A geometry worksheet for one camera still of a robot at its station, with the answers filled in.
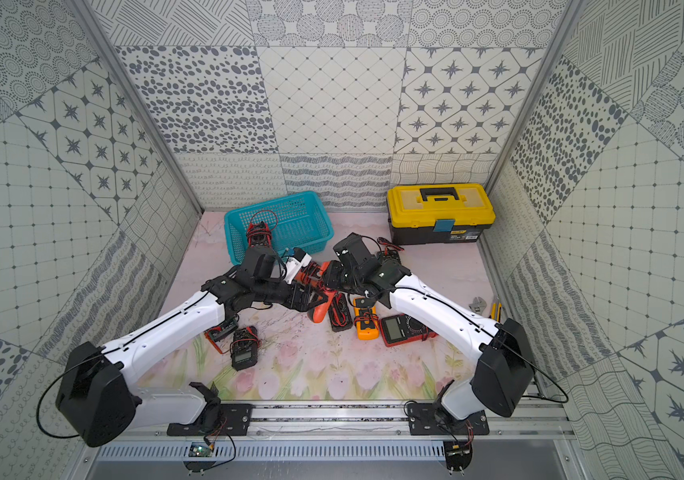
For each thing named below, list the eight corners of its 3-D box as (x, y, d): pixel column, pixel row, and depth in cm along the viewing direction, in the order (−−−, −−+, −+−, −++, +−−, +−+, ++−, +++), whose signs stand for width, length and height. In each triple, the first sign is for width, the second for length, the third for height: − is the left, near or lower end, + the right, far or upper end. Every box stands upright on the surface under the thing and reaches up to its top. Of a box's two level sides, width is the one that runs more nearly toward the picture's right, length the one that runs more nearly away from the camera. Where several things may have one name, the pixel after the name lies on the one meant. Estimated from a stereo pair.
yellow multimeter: (353, 340, 89) (353, 335, 86) (353, 304, 97) (353, 299, 94) (379, 340, 89) (380, 335, 86) (377, 304, 97) (378, 299, 94)
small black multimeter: (228, 370, 83) (224, 366, 80) (238, 331, 91) (235, 326, 88) (254, 370, 83) (250, 366, 80) (262, 331, 91) (259, 326, 88)
